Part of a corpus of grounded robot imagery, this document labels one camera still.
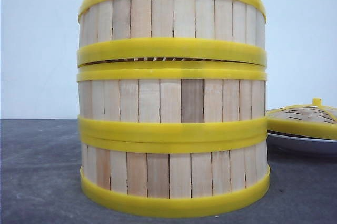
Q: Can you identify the bamboo steamer basket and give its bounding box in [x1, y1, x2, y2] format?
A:
[77, 0, 267, 69]
[80, 141, 270, 218]
[77, 61, 266, 152]

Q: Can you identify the yellow bamboo steamer lid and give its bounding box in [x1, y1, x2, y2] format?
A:
[266, 98, 336, 140]

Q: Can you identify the white plate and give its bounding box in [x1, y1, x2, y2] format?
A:
[267, 132, 336, 157]

